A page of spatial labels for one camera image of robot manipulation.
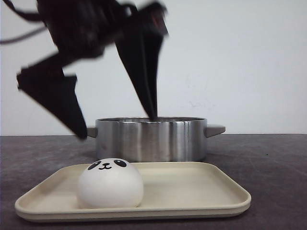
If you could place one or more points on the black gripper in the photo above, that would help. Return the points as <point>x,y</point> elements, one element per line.
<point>83,28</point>

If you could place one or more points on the cream rectangular tray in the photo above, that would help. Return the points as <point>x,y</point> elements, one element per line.
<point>172,190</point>

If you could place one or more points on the stainless steel steamer pot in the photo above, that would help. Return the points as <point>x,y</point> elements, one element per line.
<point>138,139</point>

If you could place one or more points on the plain panda bun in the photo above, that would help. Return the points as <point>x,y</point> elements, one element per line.
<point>110,183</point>

